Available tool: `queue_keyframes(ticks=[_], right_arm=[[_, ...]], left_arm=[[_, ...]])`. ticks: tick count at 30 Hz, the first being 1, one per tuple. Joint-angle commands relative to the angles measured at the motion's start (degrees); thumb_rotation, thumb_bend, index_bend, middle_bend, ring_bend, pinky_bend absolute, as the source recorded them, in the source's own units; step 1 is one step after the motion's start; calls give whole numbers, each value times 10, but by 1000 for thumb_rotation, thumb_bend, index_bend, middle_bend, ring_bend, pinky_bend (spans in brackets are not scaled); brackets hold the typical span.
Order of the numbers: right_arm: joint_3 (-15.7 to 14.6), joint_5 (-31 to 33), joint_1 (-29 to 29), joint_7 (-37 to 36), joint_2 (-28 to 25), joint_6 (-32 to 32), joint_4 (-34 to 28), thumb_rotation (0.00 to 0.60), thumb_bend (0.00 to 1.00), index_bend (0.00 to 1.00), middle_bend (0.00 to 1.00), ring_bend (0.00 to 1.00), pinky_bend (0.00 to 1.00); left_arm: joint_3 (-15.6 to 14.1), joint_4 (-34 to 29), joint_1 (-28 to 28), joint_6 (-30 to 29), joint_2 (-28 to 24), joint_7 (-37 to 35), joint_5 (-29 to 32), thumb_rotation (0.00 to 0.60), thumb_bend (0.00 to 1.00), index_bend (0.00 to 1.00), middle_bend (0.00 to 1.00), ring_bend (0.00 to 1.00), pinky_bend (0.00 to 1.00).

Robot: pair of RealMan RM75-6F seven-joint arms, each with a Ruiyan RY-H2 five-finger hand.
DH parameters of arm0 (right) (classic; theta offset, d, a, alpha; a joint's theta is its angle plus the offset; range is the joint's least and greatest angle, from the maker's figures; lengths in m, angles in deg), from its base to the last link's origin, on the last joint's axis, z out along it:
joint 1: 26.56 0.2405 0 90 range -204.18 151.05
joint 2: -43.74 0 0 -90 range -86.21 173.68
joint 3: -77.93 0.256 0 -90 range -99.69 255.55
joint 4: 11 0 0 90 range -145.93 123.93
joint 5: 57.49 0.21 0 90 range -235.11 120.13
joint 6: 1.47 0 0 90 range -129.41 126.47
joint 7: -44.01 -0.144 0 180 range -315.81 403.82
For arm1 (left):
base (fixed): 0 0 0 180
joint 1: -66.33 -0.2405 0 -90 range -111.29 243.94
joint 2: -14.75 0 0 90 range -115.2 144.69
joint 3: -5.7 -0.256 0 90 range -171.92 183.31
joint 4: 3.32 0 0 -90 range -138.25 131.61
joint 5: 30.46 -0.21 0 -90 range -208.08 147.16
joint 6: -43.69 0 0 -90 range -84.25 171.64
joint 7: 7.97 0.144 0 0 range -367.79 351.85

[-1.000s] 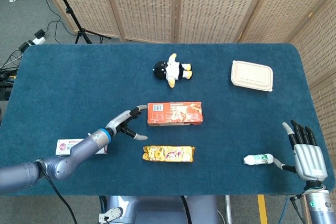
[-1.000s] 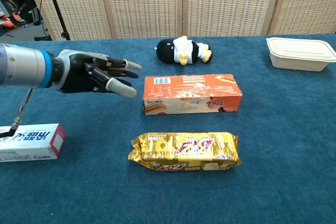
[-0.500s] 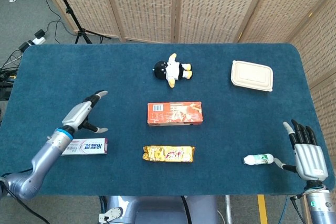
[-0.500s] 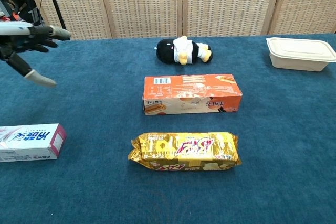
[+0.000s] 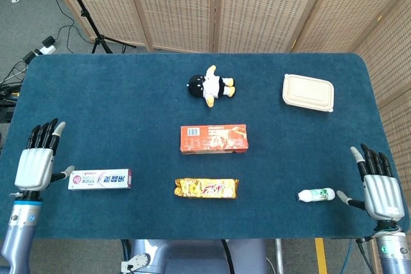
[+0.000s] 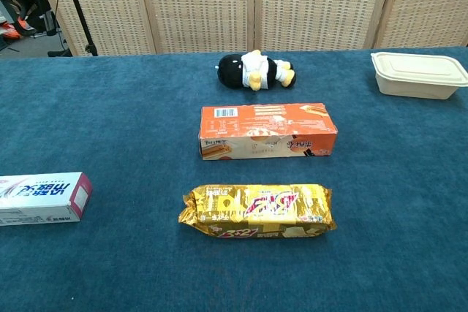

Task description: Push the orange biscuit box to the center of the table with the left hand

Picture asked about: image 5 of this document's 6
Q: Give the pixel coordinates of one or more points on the black plush toy white shirt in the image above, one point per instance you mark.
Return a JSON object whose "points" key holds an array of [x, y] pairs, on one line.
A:
{"points": [[196, 84]]}

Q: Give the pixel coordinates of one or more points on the black tripod stand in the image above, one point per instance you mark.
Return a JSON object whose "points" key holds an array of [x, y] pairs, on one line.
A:
{"points": [[86, 14]]}

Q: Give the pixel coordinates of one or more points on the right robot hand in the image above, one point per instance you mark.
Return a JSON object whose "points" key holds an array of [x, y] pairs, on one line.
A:
{"points": [[383, 193]]}

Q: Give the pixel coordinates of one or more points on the blue carpet table cover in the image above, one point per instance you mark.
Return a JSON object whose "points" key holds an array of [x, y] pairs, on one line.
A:
{"points": [[128, 110]]}

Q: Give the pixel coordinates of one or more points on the white power strip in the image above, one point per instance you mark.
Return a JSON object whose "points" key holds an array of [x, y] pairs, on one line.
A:
{"points": [[47, 50]]}

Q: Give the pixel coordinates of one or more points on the beige lidded lunch container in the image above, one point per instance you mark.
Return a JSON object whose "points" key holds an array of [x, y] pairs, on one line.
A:
{"points": [[306, 92]]}

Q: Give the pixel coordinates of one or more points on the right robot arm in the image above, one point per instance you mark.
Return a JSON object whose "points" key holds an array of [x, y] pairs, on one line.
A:
{"points": [[391, 251]]}

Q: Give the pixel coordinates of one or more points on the grey metal table leg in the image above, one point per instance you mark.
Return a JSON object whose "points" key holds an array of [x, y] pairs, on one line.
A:
{"points": [[279, 254]]}

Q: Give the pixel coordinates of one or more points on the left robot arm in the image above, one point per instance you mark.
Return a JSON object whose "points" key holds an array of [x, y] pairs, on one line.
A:
{"points": [[19, 232]]}

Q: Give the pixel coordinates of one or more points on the orange cracker box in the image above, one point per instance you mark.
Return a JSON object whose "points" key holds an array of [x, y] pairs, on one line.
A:
{"points": [[212, 139]]}

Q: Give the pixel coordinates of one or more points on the black power adapter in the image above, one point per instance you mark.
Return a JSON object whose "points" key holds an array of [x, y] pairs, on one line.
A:
{"points": [[48, 41]]}

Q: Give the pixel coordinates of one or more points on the white toothpaste box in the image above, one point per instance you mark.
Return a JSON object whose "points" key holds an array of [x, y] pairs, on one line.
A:
{"points": [[99, 179]]}

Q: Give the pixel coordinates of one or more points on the small white bottle green label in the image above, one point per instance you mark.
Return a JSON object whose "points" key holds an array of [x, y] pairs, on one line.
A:
{"points": [[316, 194]]}

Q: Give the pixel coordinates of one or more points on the golden biscuit packet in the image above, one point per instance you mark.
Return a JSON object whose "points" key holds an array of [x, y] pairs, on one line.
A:
{"points": [[205, 188]]}

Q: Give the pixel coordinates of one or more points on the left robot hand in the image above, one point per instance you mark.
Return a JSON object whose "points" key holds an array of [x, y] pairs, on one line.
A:
{"points": [[33, 168]]}

